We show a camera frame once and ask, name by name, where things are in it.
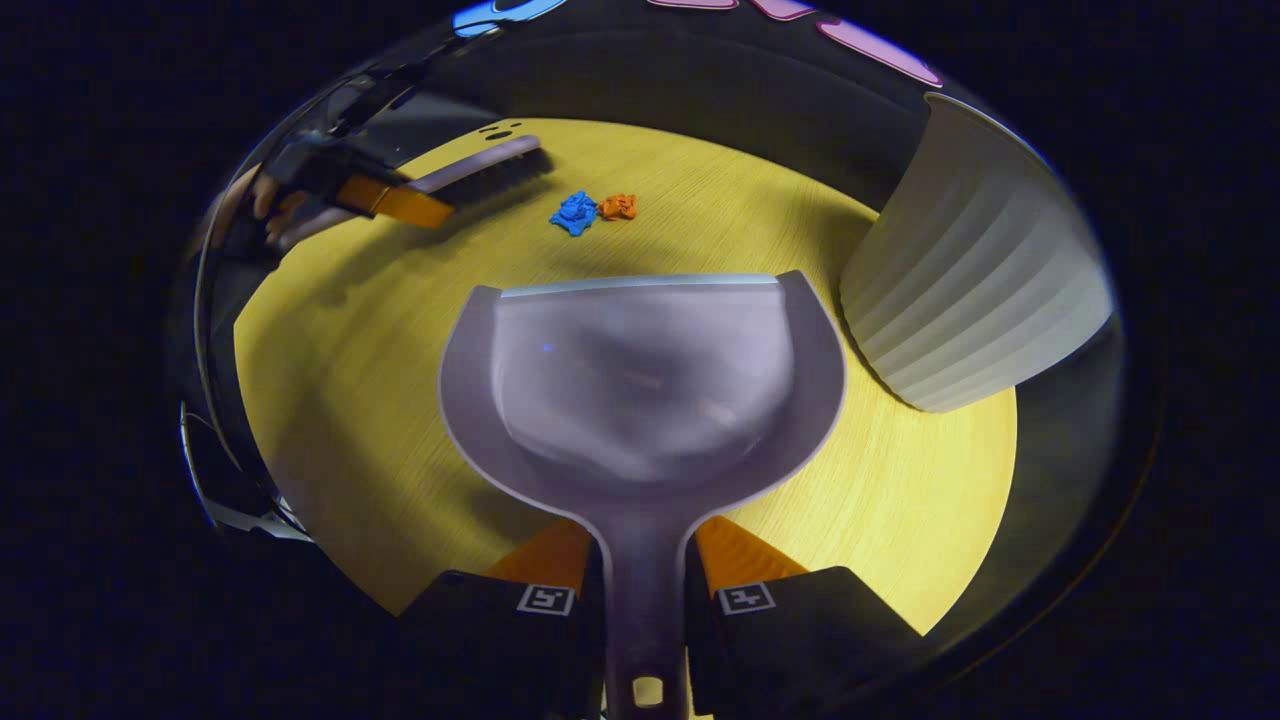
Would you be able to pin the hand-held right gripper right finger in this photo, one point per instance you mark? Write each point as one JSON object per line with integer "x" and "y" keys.
{"x": 800, "y": 640}

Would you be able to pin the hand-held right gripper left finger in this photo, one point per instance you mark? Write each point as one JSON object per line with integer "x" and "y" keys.
{"x": 500, "y": 640}

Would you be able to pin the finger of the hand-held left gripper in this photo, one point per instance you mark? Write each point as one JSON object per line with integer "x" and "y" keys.
{"x": 400, "y": 203}

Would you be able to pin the small pink broom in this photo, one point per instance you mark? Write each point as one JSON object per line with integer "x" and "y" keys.
{"x": 480, "y": 160}

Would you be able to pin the blue paper trash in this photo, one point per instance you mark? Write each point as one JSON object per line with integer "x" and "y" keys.
{"x": 574, "y": 213}

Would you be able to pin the orange paper trash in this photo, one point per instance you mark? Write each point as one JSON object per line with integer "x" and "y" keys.
{"x": 618, "y": 207}

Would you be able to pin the pink dustpan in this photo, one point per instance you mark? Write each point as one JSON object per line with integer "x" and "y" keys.
{"x": 640, "y": 380}

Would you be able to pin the white ribbed garbage bin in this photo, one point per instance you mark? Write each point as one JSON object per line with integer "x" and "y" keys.
{"x": 970, "y": 290}

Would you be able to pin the yellow wooden desktop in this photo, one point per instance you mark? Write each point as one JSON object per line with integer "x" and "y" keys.
{"x": 380, "y": 400}

